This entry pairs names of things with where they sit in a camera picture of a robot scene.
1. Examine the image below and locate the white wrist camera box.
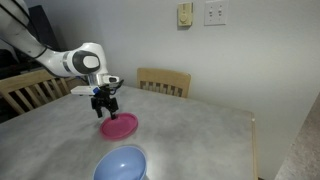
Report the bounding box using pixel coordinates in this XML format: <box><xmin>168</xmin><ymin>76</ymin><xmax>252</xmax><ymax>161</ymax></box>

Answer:
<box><xmin>70</xmin><ymin>84</ymin><xmax>101</xmax><ymax>98</ymax></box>

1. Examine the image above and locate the blue plastic bowl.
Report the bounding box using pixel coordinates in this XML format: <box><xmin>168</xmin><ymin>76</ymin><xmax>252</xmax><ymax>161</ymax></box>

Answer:
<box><xmin>92</xmin><ymin>144</ymin><xmax>149</xmax><ymax>180</ymax></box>

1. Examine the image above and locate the pink round plate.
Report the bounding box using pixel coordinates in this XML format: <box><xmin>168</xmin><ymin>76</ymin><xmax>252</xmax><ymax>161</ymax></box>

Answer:
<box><xmin>99</xmin><ymin>112</ymin><xmax>140</xmax><ymax>141</ymax></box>

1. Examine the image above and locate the black background furniture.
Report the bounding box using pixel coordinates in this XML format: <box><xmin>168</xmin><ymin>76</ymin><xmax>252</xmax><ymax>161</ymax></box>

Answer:
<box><xmin>27</xmin><ymin>4</ymin><xmax>62</xmax><ymax>53</ymax></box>

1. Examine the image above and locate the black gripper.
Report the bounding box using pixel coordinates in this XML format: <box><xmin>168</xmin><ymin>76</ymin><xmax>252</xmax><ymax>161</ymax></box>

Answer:
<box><xmin>91</xmin><ymin>87</ymin><xmax>120</xmax><ymax>121</ymax></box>

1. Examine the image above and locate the wooden slat-back chair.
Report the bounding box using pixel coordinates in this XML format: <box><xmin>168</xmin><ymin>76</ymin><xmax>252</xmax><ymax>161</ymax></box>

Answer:
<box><xmin>0</xmin><ymin>69</ymin><xmax>90</xmax><ymax>116</ymax></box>
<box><xmin>136</xmin><ymin>67</ymin><xmax>192</xmax><ymax>99</ymax></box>

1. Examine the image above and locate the white light switch plate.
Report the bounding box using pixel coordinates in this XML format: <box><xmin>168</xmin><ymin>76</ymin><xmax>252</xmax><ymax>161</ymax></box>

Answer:
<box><xmin>203</xmin><ymin>0</ymin><xmax>230</xmax><ymax>27</ymax></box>

